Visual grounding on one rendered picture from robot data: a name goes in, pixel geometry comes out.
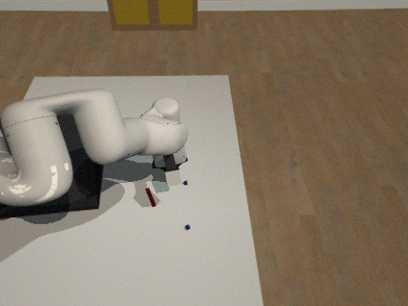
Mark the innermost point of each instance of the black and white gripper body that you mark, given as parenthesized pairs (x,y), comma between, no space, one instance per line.
(179,158)

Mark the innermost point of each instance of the dark red rod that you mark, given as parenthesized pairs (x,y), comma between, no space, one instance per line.
(151,197)

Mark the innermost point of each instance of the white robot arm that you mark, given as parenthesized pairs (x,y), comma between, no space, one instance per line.
(44,169)

